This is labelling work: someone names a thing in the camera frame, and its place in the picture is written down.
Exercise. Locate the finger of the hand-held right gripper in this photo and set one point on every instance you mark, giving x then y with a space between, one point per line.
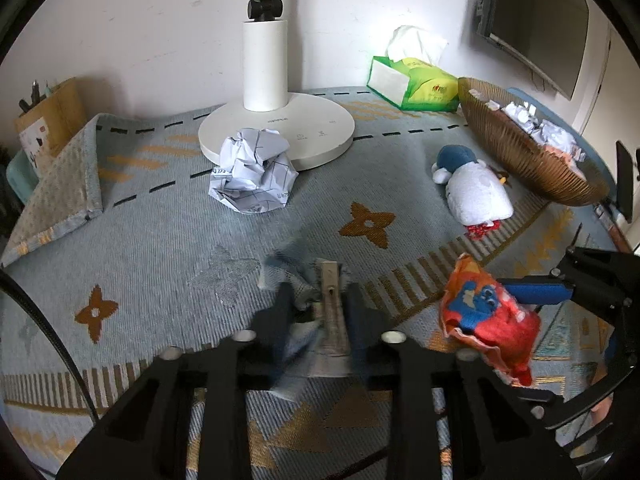
537 410
540 293

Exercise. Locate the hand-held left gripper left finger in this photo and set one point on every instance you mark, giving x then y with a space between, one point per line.
280 322

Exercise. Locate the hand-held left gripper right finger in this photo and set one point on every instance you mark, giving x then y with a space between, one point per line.
357 320

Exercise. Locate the blue grey cloth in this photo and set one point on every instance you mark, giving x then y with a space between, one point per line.
300 290

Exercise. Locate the red snack packet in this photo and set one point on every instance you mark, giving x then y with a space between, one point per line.
490 320

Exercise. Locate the brown woven basket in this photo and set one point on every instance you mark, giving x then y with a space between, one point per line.
510 160

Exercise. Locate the red beaded trinket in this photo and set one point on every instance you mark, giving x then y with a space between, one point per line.
482 230

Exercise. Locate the white blue plush penguin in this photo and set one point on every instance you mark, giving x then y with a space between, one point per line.
477 190

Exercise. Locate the crumpled printed paper ball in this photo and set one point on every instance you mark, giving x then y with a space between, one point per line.
250 170

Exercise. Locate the crumpled white paper ball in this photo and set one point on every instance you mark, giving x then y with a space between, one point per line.
555 135
517 115

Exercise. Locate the white door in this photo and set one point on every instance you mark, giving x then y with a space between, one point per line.
597 85

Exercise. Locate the green tissue pack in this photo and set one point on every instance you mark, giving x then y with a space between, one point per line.
430 87

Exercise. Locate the teal object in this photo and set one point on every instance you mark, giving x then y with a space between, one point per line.
20 180

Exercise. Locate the cardboard box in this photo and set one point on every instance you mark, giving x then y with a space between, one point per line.
50 125

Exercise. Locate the black wall television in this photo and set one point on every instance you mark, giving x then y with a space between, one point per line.
540 25

